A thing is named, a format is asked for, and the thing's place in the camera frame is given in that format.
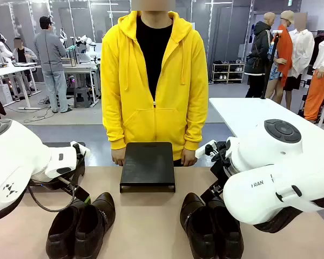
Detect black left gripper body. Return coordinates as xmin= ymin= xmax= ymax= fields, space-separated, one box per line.
xmin=57 ymin=175 xmax=84 ymax=197

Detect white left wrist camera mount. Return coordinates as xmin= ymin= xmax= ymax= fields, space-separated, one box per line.
xmin=70 ymin=140 xmax=91 ymax=157

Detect person's left hand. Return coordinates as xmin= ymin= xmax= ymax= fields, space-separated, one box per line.
xmin=181 ymin=150 xmax=198 ymax=167

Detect seated person in grey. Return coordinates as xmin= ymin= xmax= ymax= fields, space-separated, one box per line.
xmin=12 ymin=37 xmax=38 ymax=65

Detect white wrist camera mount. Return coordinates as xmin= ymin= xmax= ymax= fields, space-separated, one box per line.
xmin=195 ymin=140 xmax=217 ymax=159
xmin=70 ymin=140 xmax=91 ymax=157

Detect large white table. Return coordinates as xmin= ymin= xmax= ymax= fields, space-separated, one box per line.
xmin=208 ymin=97 xmax=324 ymax=141

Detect figure in white shirt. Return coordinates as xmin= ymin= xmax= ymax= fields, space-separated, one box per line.
xmin=283 ymin=12 xmax=315 ymax=110

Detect person in yellow hoodie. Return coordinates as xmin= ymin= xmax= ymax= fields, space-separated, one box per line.
xmin=100 ymin=10 xmax=210 ymax=167

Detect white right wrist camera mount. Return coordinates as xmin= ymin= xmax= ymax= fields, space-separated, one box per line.
xmin=195 ymin=140 xmax=217 ymax=159

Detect grey plastic stool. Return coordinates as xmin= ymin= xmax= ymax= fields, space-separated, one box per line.
xmin=73 ymin=86 xmax=92 ymax=109

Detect mannequin in orange trousers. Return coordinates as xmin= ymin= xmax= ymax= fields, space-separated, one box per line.
xmin=303 ymin=31 xmax=324 ymax=122

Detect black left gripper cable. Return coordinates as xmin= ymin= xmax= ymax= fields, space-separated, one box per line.
xmin=28 ymin=184 xmax=79 ymax=213

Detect person's right forearm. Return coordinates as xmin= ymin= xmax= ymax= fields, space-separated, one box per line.
xmin=100 ymin=105 xmax=126 ymax=151

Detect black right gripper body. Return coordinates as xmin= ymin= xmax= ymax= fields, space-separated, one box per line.
xmin=210 ymin=140 xmax=233 ymax=190

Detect black shoe stand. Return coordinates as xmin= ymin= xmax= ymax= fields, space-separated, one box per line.
xmin=119 ymin=141 xmax=177 ymax=194
xmin=29 ymin=141 xmax=86 ymax=190

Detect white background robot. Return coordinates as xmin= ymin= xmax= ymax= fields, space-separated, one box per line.
xmin=0 ymin=33 xmax=15 ymax=65
xmin=75 ymin=34 xmax=97 ymax=62

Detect person's right hand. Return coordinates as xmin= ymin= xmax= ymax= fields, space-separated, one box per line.
xmin=111 ymin=149 xmax=126 ymax=167

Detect mannequin in orange top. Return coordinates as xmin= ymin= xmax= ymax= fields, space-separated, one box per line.
xmin=264 ymin=10 xmax=295 ymax=105

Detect white height-adjustable desk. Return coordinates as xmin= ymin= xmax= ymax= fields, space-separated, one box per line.
xmin=0 ymin=65 xmax=42 ymax=111

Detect mannequin in black jacket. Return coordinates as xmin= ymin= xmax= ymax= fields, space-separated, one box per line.
xmin=244 ymin=11 xmax=276 ymax=99

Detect man in grey jacket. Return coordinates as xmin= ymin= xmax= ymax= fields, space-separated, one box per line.
xmin=33 ymin=16 xmax=73 ymax=114

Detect white shoe rack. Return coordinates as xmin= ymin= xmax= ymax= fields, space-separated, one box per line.
xmin=211 ymin=62 xmax=245 ymax=84

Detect person's left forearm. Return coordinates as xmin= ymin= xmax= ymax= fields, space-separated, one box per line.
xmin=184 ymin=105 xmax=210 ymax=152

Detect grey background workbench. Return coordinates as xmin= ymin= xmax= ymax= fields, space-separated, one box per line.
xmin=61 ymin=62 xmax=102 ymax=106

